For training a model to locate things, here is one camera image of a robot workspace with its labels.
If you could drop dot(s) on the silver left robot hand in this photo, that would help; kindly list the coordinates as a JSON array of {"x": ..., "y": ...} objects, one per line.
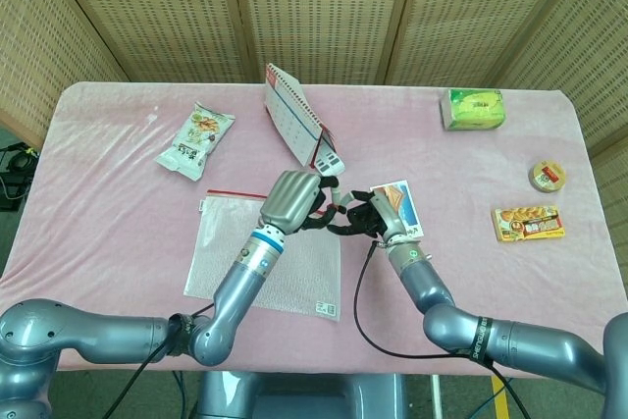
[{"x": 289, "y": 203}]

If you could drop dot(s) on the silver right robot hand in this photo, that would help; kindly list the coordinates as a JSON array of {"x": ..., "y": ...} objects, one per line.
[{"x": 387, "y": 218}]

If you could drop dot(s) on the clear zip bag red seal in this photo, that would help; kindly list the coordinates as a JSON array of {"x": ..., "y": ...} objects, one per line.
[{"x": 304, "y": 272}]

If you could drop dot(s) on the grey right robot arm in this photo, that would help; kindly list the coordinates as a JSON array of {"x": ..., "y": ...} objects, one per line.
[{"x": 427, "y": 286}]

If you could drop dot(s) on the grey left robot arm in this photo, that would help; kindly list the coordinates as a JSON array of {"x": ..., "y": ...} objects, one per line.
[{"x": 235, "y": 286}]

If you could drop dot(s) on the white snack packet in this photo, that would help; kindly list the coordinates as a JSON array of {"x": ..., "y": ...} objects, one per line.
[{"x": 196, "y": 144}]

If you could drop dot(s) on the palace roof picture postcard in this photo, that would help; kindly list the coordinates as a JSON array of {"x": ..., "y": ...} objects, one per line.
[{"x": 404, "y": 203}]

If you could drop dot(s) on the red spiral desk calendar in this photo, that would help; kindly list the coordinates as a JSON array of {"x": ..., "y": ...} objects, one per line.
[{"x": 289, "y": 115}]

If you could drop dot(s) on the green tissue pack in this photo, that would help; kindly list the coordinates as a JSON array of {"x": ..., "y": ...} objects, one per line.
[{"x": 473, "y": 110}]

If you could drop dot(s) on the yellow red snack box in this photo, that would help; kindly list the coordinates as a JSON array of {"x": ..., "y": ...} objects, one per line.
[{"x": 530, "y": 224}]

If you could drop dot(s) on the pink plush tablecloth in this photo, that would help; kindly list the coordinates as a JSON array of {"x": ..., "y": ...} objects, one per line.
[{"x": 515, "y": 281}]

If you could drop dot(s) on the round tan tin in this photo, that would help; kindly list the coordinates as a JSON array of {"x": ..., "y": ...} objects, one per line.
[{"x": 547, "y": 176}]

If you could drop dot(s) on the white metal table leg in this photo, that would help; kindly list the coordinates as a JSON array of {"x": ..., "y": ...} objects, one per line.
[{"x": 434, "y": 397}]

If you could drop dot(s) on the grey robot torso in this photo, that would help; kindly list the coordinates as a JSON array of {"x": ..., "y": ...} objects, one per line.
[{"x": 294, "y": 394}]

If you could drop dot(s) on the woven wooden folding screen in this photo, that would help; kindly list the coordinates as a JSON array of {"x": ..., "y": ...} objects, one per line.
[{"x": 319, "y": 12}]

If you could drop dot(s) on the black floor device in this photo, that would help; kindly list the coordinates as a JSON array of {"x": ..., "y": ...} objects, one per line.
[{"x": 19, "y": 161}]

